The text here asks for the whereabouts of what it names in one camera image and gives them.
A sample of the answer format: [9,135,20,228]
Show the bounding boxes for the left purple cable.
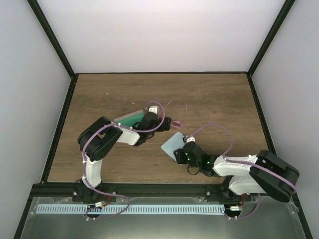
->
[81,100,165,200]

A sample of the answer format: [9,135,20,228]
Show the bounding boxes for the clear plastic sheet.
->
[21,197,305,239]

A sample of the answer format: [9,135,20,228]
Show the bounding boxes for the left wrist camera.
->
[148,106,160,115]

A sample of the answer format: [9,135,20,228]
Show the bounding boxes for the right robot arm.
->
[173,141,300,203]

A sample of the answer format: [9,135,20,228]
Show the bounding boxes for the light blue cleaning cloth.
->
[161,132,185,162]

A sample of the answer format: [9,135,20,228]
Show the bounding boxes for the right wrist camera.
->
[183,135,195,143]

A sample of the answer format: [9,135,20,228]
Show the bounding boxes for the black aluminium frame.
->
[26,0,312,239]

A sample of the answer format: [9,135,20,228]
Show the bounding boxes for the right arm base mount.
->
[205,184,242,204]

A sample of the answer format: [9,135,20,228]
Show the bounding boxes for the pink sunglasses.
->
[159,100,189,129]

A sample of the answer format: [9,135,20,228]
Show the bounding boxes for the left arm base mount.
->
[72,182,117,203]

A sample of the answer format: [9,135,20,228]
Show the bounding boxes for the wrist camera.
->
[183,135,195,143]
[148,106,160,115]

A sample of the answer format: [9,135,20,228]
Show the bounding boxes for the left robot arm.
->
[77,112,172,201]

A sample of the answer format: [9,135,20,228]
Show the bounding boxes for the light blue slotted cable duct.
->
[35,204,225,215]

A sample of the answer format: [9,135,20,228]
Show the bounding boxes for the grey glasses case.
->
[114,110,144,127]

